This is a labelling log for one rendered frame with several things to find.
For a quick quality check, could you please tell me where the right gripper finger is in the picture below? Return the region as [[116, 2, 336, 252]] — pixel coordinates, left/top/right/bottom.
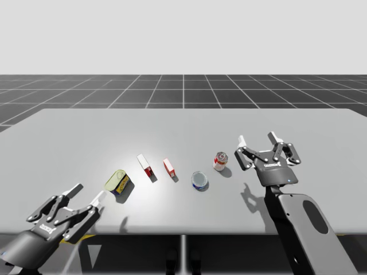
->
[[234, 135, 270, 172], [267, 131, 302, 167]]

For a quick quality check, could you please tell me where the green and blue rectangular can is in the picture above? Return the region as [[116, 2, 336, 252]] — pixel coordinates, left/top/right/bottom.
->
[[104, 169, 131, 197]]

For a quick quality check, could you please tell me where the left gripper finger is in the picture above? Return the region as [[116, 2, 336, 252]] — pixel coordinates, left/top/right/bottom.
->
[[26, 184, 84, 224], [54, 191, 107, 245]]

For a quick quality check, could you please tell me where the blue flat can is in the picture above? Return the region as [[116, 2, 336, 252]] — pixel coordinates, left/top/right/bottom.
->
[[191, 171, 209, 191]]

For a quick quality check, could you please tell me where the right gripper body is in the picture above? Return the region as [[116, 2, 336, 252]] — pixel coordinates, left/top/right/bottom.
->
[[254, 159, 299, 188]]

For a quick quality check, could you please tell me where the red and white carton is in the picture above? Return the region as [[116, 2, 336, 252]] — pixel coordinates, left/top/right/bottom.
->
[[136, 154, 154, 178]]

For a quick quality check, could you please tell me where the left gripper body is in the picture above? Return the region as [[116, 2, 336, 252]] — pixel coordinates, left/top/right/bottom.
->
[[0, 208, 79, 270]]

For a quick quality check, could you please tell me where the red and white can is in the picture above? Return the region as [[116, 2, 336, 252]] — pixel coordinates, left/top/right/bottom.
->
[[212, 151, 229, 172]]

